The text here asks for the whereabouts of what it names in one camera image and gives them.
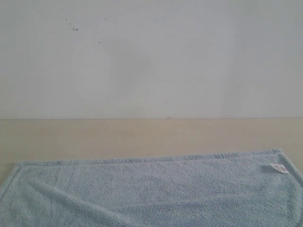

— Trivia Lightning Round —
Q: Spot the light blue fluffy towel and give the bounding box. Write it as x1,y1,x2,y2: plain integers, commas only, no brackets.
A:
0,149,303,227

